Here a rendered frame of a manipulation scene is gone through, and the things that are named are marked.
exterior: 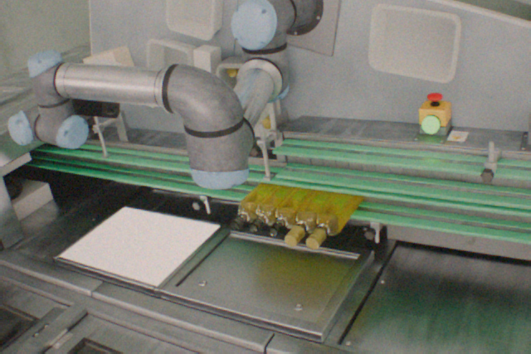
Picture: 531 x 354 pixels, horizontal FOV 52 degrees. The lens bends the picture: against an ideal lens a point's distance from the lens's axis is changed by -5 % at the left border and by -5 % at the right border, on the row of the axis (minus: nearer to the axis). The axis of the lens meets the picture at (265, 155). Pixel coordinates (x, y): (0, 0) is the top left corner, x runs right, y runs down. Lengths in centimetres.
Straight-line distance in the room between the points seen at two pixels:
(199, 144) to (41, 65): 39
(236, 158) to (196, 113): 12
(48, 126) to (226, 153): 43
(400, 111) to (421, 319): 56
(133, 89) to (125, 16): 89
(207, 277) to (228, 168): 51
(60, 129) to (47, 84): 11
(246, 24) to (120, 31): 72
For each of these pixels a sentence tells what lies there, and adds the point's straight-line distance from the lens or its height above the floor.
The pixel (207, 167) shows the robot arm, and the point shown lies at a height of 139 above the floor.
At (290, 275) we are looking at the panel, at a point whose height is 114.
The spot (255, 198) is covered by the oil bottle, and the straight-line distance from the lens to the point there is 153.
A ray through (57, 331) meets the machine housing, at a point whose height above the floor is 154.
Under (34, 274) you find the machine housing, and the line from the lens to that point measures 180.
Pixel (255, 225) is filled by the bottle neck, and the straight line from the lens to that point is 144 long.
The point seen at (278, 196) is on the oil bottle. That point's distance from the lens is 152.
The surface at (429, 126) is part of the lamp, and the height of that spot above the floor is 85.
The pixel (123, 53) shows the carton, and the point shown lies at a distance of 199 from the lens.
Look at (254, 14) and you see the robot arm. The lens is 138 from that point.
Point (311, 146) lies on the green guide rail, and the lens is 153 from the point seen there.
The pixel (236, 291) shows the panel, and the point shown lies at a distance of 146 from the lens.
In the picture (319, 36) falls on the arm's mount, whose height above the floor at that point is 76.
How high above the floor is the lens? 215
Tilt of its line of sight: 50 degrees down
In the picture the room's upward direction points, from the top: 131 degrees counter-clockwise
